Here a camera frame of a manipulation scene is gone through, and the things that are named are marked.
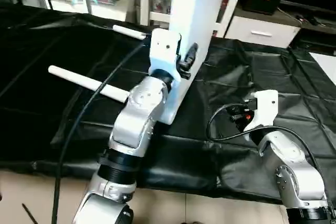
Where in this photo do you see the white plastic table top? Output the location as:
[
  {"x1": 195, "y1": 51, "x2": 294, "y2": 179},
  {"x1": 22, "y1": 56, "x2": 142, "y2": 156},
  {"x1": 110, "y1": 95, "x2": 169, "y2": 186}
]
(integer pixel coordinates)
[{"x1": 149, "y1": 0, "x2": 230, "y2": 125}]

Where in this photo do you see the white plastic table leg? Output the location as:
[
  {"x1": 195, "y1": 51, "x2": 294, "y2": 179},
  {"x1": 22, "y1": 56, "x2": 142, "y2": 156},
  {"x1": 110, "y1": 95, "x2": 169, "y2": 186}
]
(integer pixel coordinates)
[
  {"x1": 112, "y1": 24, "x2": 152, "y2": 40},
  {"x1": 48, "y1": 65, "x2": 130, "y2": 103}
]

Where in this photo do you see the white flat board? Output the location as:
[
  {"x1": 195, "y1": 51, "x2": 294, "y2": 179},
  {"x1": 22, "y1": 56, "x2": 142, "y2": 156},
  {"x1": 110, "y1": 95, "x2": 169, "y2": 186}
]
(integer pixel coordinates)
[{"x1": 310, "y1": 51, "x2": 336, "y2": 86}]

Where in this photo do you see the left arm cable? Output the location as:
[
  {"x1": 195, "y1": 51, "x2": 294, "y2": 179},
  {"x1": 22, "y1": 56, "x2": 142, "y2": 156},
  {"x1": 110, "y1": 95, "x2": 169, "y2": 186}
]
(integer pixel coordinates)
[{"x1": 50, "y1": 40, "x2": 149, "y2": 224}]

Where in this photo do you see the black tripod stand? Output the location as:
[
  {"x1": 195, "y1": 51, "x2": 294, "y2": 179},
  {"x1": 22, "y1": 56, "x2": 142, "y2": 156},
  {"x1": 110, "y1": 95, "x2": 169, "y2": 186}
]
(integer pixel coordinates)
[{"x1": 21, "y1": 203, "x2": 38, "y2": 224}]

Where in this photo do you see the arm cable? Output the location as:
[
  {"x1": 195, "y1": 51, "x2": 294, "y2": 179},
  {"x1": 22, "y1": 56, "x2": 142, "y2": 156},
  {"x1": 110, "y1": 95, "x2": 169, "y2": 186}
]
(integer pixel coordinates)
[
  {"x1": 50, "y1": 40, "x2": 149, "y2": 224},
  {"x1": 205, "y1": 103, "x2": 322, "y2": 183}
]

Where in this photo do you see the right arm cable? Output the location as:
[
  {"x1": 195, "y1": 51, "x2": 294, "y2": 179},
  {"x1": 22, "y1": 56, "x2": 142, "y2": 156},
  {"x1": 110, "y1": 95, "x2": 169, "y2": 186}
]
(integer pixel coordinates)
[{"x1": 205, "y1": 103, "x2": 322, "y2": 183}]

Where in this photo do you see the black work mat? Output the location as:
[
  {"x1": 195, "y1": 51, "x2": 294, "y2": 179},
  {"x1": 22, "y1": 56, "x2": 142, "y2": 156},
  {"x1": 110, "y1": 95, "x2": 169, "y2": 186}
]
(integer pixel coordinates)
[{"x1": 0, "y1": 5, "x2": 336, "y2": 205}]

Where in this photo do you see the white drawer unit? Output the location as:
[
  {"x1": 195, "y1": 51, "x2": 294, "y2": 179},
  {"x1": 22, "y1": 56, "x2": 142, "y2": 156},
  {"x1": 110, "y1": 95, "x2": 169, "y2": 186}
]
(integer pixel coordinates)
[{"x1": 225, "y1": 16, "x2": 296, "y2": 49}]

